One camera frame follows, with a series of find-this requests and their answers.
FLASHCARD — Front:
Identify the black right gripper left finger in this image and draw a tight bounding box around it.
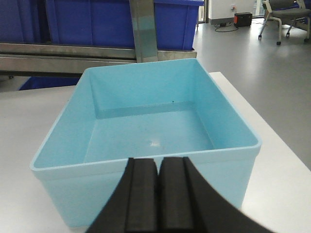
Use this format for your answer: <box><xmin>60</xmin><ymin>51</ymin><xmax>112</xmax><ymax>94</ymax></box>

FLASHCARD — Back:
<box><xmin>87</xmin><ymin>158</ymin><xmax>157</xmax><ymax>233</ymax></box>

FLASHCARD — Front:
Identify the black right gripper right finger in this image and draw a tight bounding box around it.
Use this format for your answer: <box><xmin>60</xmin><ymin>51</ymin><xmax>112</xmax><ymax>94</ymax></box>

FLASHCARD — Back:
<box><xmin>159</xmin><ymin>157</ymin><xmax>269</xmax><ymax>233</ymax></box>

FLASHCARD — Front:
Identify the light blue plastic box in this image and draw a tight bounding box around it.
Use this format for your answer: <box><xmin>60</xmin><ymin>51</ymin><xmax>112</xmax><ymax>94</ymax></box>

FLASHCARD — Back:
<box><xmin>30</xmin><ymin>59</ymin><xmax>262</xmax><ymax>228</ymax></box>

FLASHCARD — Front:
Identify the blue crate on lower shelf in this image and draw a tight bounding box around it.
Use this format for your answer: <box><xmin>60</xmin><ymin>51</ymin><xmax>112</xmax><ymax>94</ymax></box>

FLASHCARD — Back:
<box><xmin>19</xmin><ymin>76</ymin><xmax>80</xmax><ymax>90</ymax></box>

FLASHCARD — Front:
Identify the stainless steel shelf rack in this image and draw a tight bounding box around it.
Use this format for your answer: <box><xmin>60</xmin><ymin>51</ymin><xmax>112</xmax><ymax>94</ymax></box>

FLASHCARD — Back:
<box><xmin>0</xmin><ymin>0</ymin><xmax>197</xmax><ymax>77</ymax></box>

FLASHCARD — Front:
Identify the large blue storage crate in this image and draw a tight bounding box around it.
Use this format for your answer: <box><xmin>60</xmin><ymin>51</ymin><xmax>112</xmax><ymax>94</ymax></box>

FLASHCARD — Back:
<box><xmin>0</xmin><ymin>0</ymin><xmax>204</xmax><ymax>50</ymax></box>

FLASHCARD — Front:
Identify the black orange equipment box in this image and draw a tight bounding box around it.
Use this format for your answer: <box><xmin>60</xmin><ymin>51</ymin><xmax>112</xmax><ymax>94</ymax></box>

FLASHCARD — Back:
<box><xmin>234</xmin><ymin>12</ymin><xmax>253</xmax><ymax>28</ymax></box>

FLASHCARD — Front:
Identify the grey office chair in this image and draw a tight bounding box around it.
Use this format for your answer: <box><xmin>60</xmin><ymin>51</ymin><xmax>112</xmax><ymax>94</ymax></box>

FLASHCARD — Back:
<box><xmin>258</xmin><ymin>0</ymin><xmax>311</xmax><ymax>46</ymax></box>

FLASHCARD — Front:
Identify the black floor cable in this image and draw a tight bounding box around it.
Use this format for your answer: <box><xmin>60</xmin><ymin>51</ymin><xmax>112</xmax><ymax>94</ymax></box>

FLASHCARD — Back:
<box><xmin>214</xmin><ymin>22</ymin><xmax>240</xmax><ymax>33</ymax></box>

